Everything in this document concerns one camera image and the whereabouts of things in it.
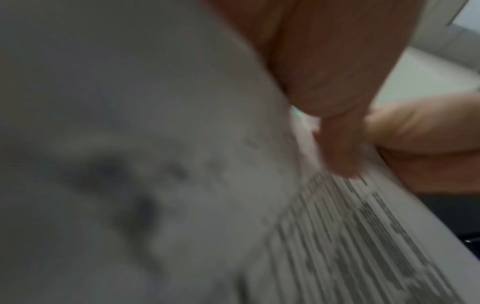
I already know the person's right hand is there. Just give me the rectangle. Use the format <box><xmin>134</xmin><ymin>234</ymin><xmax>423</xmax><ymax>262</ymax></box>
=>
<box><xmin>365</xmin><ymin>92</ymin><xmax>480</xmax><ymax>194</ymax></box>

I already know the person's left hand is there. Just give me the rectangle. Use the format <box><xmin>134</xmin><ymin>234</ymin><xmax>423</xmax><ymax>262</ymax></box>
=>
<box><xmin>209</xmin><ymin>0</ymin><xmax>430</xmax><ymax>179</ymax></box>

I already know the stack of white printed papers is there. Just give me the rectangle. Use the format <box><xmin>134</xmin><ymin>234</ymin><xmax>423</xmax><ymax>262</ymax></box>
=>
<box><xmin>0</xmin><ymin>0</ymin><xmax>480</xmax><ymax>304</ymax></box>

